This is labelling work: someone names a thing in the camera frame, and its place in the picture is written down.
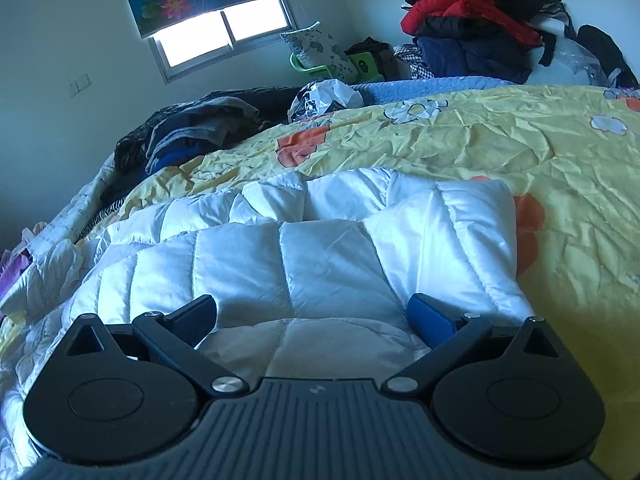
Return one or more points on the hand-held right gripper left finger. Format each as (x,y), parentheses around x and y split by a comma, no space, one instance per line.
(195,317)

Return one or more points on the yellow floral bed sheet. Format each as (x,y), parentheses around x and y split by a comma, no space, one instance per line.
(500,135)

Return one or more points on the blue blanket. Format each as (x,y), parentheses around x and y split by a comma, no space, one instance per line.
(400,91)

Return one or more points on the pile of dark clothes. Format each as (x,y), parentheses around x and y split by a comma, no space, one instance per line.
(200,120)

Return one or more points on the black white checkered cloth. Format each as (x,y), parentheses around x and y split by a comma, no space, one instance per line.
(415,65)

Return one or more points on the red jacket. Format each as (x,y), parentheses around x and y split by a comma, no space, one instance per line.
(465,0)

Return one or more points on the crumpled silver plastic bag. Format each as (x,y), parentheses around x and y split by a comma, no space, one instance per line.
(325,97)

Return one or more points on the white puffer jacket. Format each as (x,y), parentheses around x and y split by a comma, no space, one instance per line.
(320,260)

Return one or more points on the navy jacket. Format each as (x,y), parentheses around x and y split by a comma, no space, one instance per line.
(475,55)

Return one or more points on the black bag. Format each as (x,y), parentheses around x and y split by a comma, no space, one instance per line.
(600,45)

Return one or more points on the purple cloth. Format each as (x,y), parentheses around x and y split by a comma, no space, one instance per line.
(10,275)

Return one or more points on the grey patterned pillow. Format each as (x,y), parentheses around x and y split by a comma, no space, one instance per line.
(320,45)

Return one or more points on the green plastic stool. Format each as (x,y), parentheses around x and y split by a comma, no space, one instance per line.
(367,65)

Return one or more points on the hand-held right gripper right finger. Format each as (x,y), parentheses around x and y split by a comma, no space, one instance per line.
(427,320)

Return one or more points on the white patterned quilt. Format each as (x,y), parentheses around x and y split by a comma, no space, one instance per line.
(45,265)

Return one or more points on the clear plastic bag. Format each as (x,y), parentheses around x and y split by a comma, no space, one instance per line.
(575,60)

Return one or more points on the window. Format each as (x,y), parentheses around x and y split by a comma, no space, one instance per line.
(200,35)

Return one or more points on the dark bag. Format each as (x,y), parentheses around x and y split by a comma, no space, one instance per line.
(377,50)

